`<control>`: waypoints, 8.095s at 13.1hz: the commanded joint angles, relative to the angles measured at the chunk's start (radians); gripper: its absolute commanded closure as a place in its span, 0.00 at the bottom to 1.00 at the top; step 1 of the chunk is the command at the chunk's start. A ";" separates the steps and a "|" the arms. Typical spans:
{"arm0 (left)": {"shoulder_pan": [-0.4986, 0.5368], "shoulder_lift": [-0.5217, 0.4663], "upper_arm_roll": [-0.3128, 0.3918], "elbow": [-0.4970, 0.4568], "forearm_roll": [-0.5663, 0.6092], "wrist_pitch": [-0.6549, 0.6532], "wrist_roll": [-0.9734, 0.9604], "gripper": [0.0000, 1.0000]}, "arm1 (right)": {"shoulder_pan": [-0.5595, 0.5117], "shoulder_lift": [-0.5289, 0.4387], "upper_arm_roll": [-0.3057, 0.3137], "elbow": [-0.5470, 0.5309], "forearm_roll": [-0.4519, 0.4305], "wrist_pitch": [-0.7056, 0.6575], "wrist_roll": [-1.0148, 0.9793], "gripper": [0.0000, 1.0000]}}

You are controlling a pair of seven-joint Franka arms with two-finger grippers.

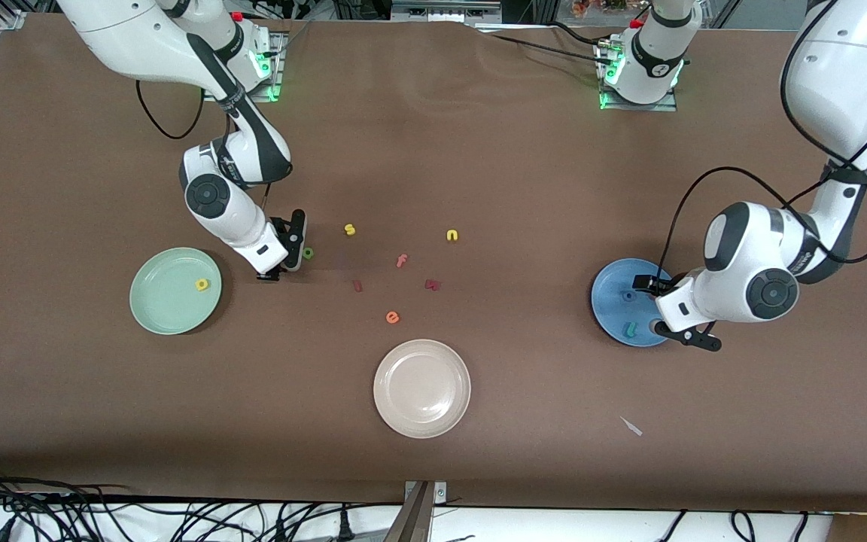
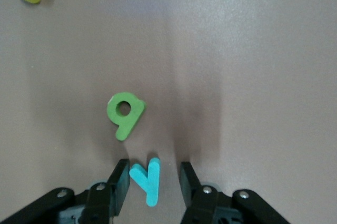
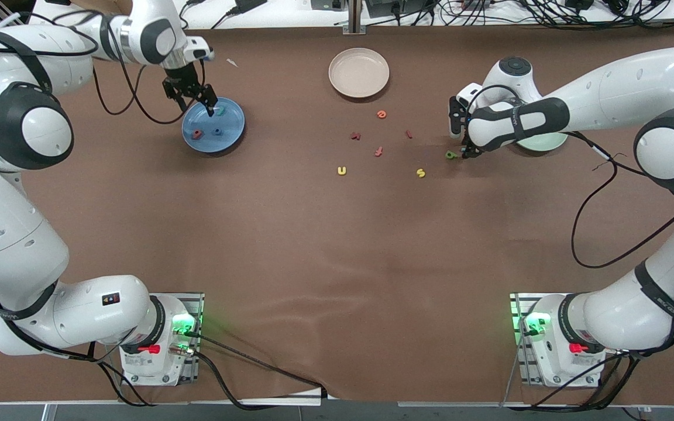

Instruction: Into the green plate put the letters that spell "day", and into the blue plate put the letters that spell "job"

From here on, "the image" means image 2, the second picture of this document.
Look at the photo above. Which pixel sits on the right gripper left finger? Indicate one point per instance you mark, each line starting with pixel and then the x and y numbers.
pixel 116 192

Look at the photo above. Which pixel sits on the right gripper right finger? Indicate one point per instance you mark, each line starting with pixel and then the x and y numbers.
pixel 200 203

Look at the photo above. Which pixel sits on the teal foam letter y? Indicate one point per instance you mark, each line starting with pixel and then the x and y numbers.
pixel 152 189

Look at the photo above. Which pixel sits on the green foam letter g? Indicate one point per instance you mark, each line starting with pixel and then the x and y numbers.
pixel 126 126

